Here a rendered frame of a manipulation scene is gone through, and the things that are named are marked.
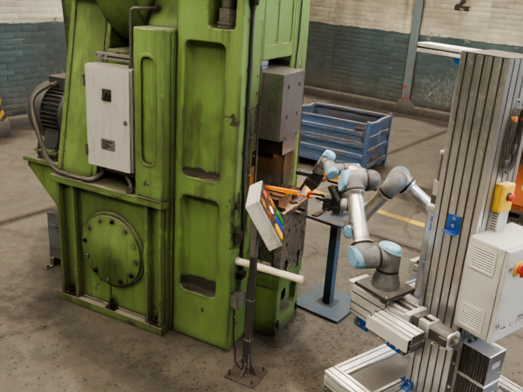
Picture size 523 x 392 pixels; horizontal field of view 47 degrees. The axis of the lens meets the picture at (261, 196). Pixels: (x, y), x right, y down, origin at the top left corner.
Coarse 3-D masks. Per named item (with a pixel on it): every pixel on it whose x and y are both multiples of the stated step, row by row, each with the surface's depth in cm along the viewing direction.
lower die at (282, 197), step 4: (268, 184) 398; (268, 188) 388; (272, 192) 385; (276, 192) 385; (280, 192) 384; (284, 192) 383; (272, 196) 381; (276, 196) 380; (280, 196) 379; (284, 196) 381; (288, 196) 387; (272, 200) 377; (276, 200) 375; (280, 200) 377; (284, 200) 383; (288, 200) 389; (276, 204) 376; (280, 204) 378; (284, 204) 384
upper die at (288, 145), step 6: (258, 138) 369; (288, 138) 368; (294, 138) 376; (258, 144) 370; (264, 144) 368; (270, 144) 366; (276, 144) 364; (282, 144) 362; (288, 144) 369; (294, 144) 378; (258, 150) 371; (264, 150) 369; (270, 150) 367; (276, 150) 365; (282, 150) 364; (288, 150) 371
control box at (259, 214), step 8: (256, 184) 338; (264, 184) 341; (248, 192) 331; (256, 192) 324; (248, 200) 318; (256, 200) 312; (264, 200) 322; (248, 208) 311; (256, 208) 310; (264, 208) 313; (272, 208) 334; (256, 216) 312; (264, 216) 312; (272, 216) 325; (256, 224) 313; (264, 224) 313; (272, 224) 316; (264, 232) 315; (272, 232) 314; (264, 240) 316; (272, 240) 316; (280, 240) 317; (272, 248) 318
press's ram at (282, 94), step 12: (264, 72) 349; (276, 72) 349; (288, 72) 352; (300, 72) 363; (264, 84) 351; (276, 84) 347; (288, 84) 351; (300, 84) 367; (264, 96) 353; (276, 96) 350; (288, 96) 355; (300, 96) 371; (264, 108) 356; (276, 108) 352; (288, 108) 358; (300, 108) 375; (264, 120) 358; (276, 120) 354; (288, 120) 362; (300, 120) 379; (264, 132) 360; (276, 132) 356; (288, 132) 366
